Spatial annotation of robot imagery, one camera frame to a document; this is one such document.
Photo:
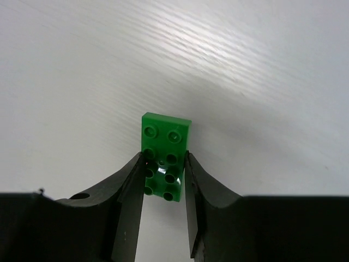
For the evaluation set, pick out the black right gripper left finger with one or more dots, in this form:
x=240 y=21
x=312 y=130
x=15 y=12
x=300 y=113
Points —
x=100 y=223

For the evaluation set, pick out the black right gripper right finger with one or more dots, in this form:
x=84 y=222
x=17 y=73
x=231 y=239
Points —
x=225 y=226

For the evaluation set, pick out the green lego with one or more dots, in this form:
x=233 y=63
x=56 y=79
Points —
x=164 y=143

